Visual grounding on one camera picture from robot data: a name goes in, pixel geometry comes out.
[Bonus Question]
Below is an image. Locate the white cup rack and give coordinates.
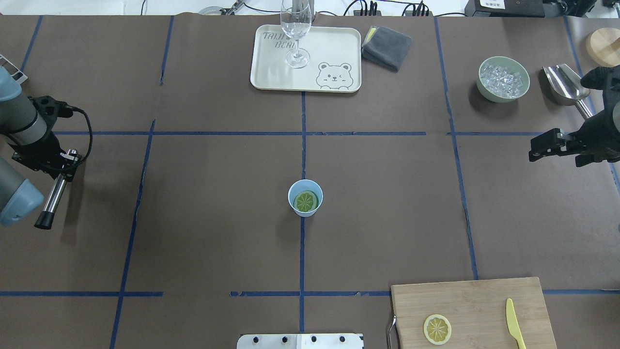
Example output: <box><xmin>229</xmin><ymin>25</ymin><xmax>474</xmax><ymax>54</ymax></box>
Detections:
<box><xmin>0</xmin><ymin>54</ymin><xmax>28</xmax><ymax>84</ymax></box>

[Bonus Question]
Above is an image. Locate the steel muddler black tip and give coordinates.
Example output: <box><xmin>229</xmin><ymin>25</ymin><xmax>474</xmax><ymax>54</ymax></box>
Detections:
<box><xmin>34</xmin><ymin>149</ymin><xmax>79</xmax><ymax>230</ymax></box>

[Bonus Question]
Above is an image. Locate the wooden cup tree stand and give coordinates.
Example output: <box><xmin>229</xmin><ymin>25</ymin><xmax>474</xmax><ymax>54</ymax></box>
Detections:
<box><xmin>586</xmin><ymin>27</ymin><xmax>620</xmax><ymax>67</ymax></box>

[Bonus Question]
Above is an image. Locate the clear wine glass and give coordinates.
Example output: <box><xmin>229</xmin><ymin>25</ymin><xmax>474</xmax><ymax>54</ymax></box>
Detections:
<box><xmin>280</xmin><ymin>0</ymin><xmax>312</xmax><ymax>69</ymax></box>

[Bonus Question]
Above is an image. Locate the yellow lemon slice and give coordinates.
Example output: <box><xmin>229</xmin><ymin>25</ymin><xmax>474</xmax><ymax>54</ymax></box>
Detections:
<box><xmin>293</xmin><ymin>190</ymin><xmax>319</xmax><ymax>213</ymax></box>

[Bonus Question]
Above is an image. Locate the grey folded cloth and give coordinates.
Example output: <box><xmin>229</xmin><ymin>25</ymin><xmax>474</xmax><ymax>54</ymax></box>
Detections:
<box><xmin>361</xmin><ymin>26</ymin><xmax>413</xmax><ymax>72</ymax></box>

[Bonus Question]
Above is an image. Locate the green bowl of ice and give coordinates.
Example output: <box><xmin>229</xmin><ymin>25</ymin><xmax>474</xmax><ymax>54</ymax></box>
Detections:
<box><xmin>476</xmin><ymin>57</ymin><xmax>530</xmax><ymax>102</ymax></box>

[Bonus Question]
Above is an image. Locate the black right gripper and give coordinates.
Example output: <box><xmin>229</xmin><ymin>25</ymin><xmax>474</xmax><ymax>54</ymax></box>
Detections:
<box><xmin>528</xmin><ymin>66</ymin><xmax>620</xmax><ymax>167</ymax></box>

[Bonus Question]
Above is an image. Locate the steel ice scoop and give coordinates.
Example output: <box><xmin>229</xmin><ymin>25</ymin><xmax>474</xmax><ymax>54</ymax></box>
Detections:
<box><xmin>542</xmin><ymin>64</ymin><xmax>594</xmax><ymax>120</ymax></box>

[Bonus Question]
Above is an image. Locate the light blue paper cup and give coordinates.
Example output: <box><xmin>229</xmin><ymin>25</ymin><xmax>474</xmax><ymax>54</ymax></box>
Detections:
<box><xmin>288</xmin><ymin>179</ymin><xmax>324</xmax><ymax>217</ymax></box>

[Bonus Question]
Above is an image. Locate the yellow plastic knife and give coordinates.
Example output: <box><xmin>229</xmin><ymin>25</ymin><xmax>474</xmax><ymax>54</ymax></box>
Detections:
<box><xmin>505</xmin><ymin>298</ymin><xmax>527</xmax><ymax>349</ymax></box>

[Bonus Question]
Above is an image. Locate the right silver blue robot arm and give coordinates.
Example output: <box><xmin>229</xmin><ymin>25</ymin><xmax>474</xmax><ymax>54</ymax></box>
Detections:
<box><xmin>528</xmin><ymin>66</ymin><xmax>620</xmax><ymax>167</ymax></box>

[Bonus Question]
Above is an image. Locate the wooden cutting board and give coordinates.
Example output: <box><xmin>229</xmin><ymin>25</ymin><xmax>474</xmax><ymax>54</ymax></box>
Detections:
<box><xmin>390</xmin><ymin>277</ymin><xmax>557</xmax><ymax>349</ymax></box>

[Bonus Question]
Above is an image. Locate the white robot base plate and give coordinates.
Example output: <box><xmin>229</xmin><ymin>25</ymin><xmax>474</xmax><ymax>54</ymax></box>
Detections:
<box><xmin>236</xmin><ymin>333</ymin><xmax>365</xmax><ymax>349</ymax></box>

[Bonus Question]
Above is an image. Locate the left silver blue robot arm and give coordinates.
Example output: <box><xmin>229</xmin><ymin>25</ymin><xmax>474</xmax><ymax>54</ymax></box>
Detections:
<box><xmin>0</xmin><ymin>67</ymin><xmax>87</xmax><ymax>230</ymax></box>

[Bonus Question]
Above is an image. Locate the black computer box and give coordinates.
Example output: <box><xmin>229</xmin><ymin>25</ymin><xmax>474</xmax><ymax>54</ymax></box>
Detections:
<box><xmin>464</xmin><ymin>0</ymin><xmax>596</xmax><ymax>18</ymax></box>

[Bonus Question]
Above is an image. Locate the cream bear tray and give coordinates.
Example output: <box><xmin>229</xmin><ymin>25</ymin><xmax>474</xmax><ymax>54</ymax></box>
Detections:
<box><xmin>249</xmin><ymin>25</ymin><xmax>362</xmax><ymax>93</ymax></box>

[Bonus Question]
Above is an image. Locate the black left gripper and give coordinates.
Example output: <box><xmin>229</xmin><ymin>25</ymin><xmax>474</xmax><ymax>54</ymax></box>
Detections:
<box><xmin>11</xmin><ymin>95</ymin><xmax>80</xmax><ymax>183</ymax></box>

